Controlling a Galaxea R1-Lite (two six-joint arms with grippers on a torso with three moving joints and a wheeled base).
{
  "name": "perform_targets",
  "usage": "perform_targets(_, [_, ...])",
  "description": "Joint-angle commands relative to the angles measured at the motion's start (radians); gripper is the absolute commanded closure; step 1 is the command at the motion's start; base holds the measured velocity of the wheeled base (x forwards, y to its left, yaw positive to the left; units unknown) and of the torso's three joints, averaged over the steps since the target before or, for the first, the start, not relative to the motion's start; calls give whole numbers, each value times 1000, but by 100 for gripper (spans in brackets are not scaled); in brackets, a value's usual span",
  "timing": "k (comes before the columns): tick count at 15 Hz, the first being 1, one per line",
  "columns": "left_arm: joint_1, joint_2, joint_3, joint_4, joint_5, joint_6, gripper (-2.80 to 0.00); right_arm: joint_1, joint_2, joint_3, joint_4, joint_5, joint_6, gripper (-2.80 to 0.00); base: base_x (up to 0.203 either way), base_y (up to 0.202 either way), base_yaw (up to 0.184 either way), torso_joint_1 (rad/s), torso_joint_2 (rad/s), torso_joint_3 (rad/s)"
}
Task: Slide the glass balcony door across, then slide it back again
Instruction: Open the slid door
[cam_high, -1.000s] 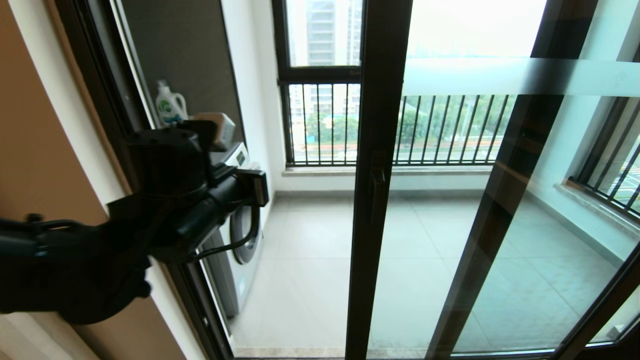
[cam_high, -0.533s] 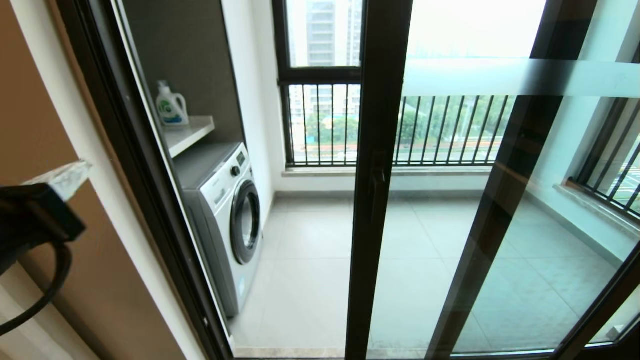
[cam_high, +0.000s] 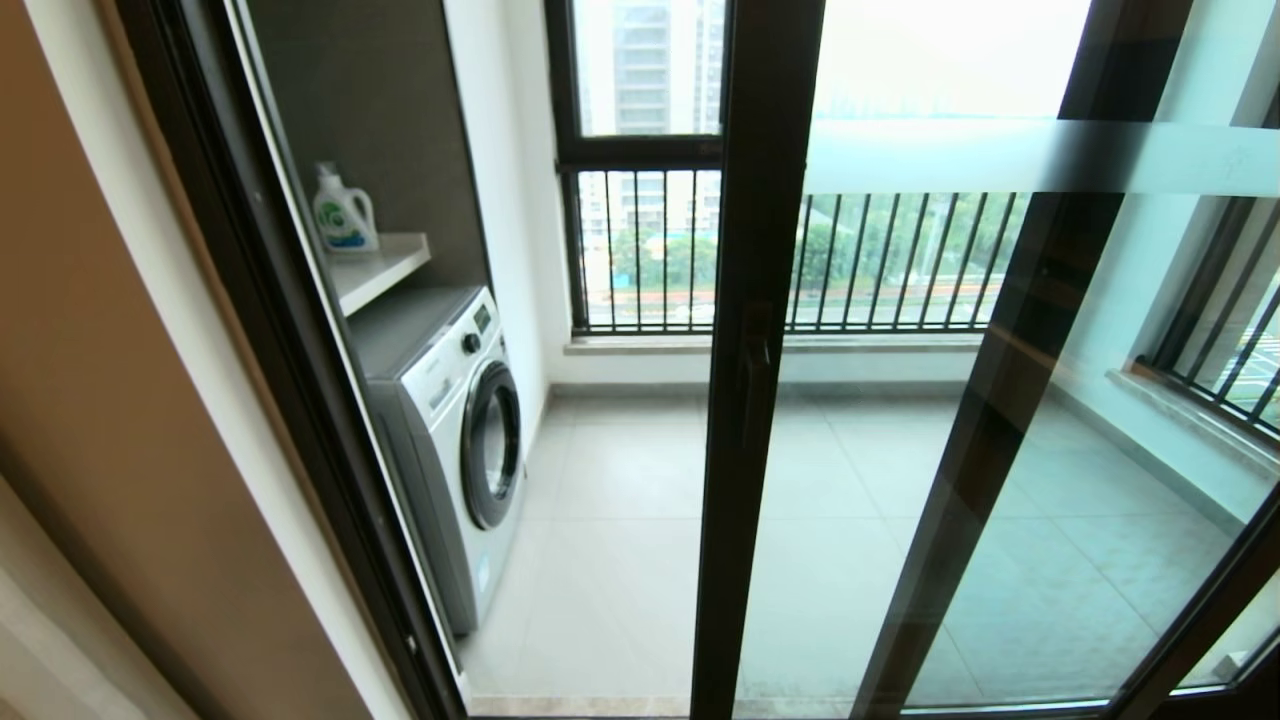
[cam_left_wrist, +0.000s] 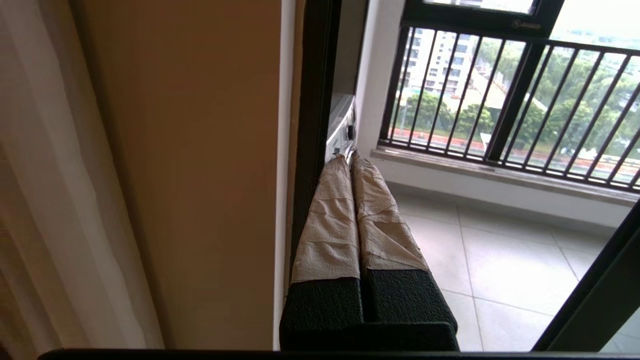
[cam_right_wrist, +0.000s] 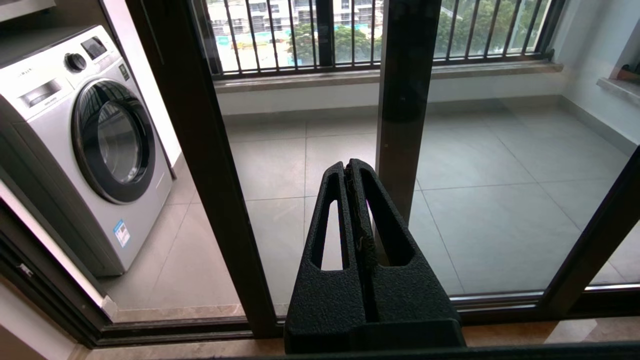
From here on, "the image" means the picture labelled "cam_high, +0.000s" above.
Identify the black handle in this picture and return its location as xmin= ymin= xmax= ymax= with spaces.
xmin=738 ymin=330 xmax=779 ymax=456

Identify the white detergent bottle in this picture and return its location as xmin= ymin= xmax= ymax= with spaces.
xmin=310 ymin=162 xmax=381 ymax=253

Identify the black sliding door frame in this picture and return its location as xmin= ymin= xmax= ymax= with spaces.
xmin=850 ymin=0 xmax=1280 ymax=720

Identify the white stone shelf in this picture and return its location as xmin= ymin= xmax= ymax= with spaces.
xmin=328 ymin=232 xmax=433 ymax=317

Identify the glass door with printed characters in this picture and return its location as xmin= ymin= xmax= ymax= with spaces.
xmin=690 ymin=0 xmax=1280 ymax=720

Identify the long grey stone window sill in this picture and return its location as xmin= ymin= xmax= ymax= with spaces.
xmin=563 ymin=330 xmax=986 ymax=357

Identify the silver front-load washing machine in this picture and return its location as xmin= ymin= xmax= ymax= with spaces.
xmin=350 ymin=283 xmax=528 ymax=638

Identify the black long window railing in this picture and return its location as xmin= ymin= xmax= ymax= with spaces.
xmin=560 ymin=165 xmax=1031 ymax=333

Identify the short grey stone window sill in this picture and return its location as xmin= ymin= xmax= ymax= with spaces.
xmin=1105 ymin=365 xmax=1280 ymax=471

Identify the black short window railing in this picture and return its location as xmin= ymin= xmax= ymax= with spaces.
xmin=1140 ymin=195 xmax=1280 ymax=441

